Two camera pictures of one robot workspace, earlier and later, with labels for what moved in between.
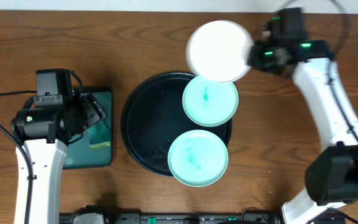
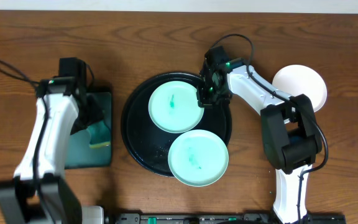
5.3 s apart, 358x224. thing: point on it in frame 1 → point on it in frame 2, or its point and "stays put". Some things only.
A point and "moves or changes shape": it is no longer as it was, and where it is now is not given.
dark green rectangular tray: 79,153 stays put
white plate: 215,50 moves or changes shape
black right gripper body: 257,58 → 211,96
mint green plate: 197,158 stays put
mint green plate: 208,103 moves or changes shape
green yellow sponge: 100,135 stays put
